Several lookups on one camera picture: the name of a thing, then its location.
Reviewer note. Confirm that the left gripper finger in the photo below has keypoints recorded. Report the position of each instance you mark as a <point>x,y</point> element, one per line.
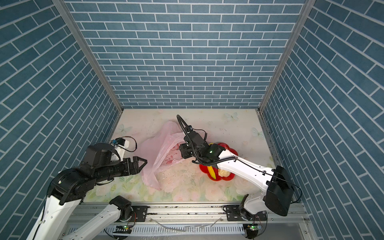
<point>139,162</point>
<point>135,170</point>

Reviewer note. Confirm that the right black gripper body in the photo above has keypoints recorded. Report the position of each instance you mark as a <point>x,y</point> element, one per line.
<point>186,150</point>

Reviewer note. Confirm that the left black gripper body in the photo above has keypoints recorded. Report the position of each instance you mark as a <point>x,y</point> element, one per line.
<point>122,168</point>

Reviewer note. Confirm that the red flower-shaped plate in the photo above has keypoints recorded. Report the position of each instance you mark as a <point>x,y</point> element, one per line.
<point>218,178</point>

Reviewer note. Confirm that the yellow fake banana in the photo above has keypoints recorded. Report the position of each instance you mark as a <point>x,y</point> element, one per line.
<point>211,172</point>

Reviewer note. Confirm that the pink plastic bag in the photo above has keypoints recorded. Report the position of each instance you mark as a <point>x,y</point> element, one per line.
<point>161,152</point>

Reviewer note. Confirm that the large cream fake bun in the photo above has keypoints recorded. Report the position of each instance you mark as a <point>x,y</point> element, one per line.
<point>223,173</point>

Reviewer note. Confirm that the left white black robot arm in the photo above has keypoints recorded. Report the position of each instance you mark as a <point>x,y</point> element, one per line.
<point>69,188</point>

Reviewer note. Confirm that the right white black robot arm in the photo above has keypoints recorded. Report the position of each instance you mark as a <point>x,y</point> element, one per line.
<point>275,184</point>

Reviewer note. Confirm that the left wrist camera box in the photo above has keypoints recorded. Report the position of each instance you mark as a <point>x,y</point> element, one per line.
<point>106,154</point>

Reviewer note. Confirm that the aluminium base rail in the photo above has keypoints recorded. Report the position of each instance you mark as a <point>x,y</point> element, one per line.
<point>216,220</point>

